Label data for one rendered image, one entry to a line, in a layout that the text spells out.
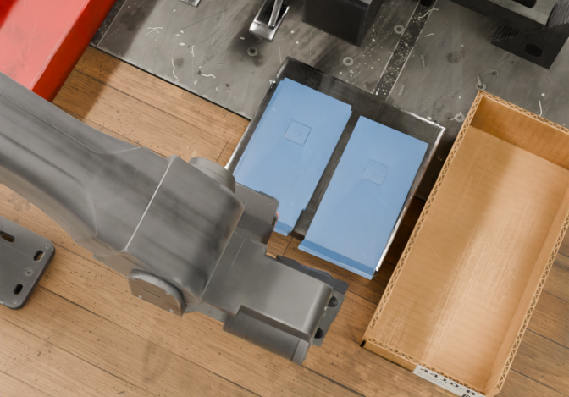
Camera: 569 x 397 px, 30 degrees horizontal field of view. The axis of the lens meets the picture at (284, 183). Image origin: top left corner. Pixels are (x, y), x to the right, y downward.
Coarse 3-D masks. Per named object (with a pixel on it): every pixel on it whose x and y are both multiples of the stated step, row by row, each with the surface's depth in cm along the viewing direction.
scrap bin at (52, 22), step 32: (0, 0) 106; (32, 0) 106; (64, 0) 106; (96, 0) 101; (0, 32) 105; (32, 32) 105; (64, 32) 99; (96, 32) 105; (0, 64) 103; (32, 64) 103; (64, 64) 101
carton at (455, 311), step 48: (480, 96) 97; (480, 144) 103; (528, 144) 101; (432, 192) 94; (480, 192) 101; (528, 192) 101; (432, 240) 99; (480, 240) 99; (528, 240) 99; (432, 288) 97; (480, 288) 98; (528, 288) 95; (384, 336) 95; (432, 336) 96; (480, 336) 96; (480, 384) 94
